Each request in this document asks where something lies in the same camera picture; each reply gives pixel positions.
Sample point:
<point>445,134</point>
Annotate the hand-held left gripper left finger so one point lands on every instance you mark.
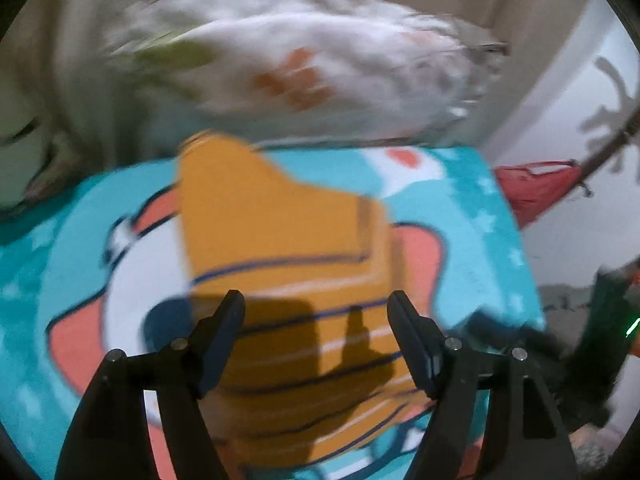
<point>222,355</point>

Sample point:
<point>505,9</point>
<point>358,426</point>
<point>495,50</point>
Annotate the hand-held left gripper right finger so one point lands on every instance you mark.
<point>417,355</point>

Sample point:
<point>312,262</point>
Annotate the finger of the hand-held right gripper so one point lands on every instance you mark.
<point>505,332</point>

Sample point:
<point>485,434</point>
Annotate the orange striped small shirt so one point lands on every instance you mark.
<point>280,270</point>

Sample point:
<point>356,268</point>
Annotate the grey cloth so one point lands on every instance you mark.
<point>565,305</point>

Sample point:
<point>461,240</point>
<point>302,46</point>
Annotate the turquoise star printed blanket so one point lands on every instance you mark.
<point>470,240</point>

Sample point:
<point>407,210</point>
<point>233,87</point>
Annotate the red bag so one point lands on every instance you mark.
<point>575,160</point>

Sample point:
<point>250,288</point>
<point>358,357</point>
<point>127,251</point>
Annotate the white printed quilt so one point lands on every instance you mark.
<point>340,55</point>

